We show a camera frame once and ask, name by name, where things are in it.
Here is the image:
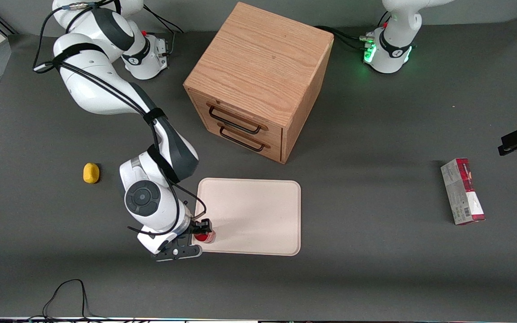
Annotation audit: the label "grey and red carton box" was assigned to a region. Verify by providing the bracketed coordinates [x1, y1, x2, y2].
[440, 157, 486, 225]

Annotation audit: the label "yellow lemon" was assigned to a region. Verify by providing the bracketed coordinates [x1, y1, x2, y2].
[83, 162, 101, 184]

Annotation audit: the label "black metal drawer handle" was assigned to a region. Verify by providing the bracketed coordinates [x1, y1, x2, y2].
[208, 105, 263, 135]
[219, 126, 266, 153]

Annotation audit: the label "black right arm base cables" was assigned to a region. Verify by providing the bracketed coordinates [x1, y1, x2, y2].
[142, 5, 186, 58]

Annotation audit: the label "thin black looped cable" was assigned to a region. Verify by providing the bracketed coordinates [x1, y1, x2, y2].
[27, 279, 111, 322]

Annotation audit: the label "wooden drawer front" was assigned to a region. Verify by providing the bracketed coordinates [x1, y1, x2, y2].
[190, 91, 284, 143]
[204, 122, 283, 163]

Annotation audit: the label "oak wooden drawer cabinet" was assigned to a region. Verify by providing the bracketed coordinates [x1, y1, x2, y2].
[183, 1, 334, 165]

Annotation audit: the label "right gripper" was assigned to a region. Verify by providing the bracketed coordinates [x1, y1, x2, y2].
[137, 218, 212, 262]

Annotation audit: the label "beige plastic tray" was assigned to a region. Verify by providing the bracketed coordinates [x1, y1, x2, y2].
[191, 178, 302, 257]

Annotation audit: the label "black arm base cables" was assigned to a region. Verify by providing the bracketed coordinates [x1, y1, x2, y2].
[315, 11, 391, 52]
[142, 5, 186, 58]

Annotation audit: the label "black cable along right arm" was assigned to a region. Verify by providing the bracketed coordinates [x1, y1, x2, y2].
[33, 0, 208, 237]

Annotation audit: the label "black left arm base cables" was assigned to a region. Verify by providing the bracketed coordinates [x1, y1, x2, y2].
[315, 11, 391, 52]

